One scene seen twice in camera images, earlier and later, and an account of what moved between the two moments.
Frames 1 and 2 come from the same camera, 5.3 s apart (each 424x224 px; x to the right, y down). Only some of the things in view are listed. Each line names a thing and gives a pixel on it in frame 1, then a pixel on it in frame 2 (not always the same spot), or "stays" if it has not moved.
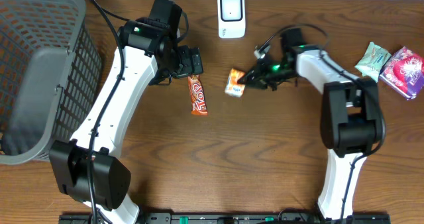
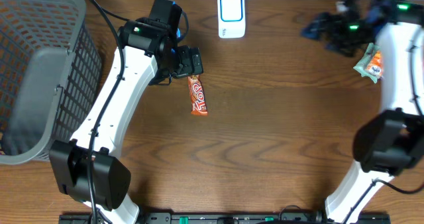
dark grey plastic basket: x=51 y=74 stays
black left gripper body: x=191 y=66 stays
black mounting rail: x=230 y=218 stays
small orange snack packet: x=232 y=87 → x=375 y=67
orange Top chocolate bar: x=198 y=101 stays
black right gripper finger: x=250 y=78 → x=316 y=28
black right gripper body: x=265 y=73 → x=331 y=32
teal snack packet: x=372 y=60 stays
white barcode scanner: x=231 y=15 stays
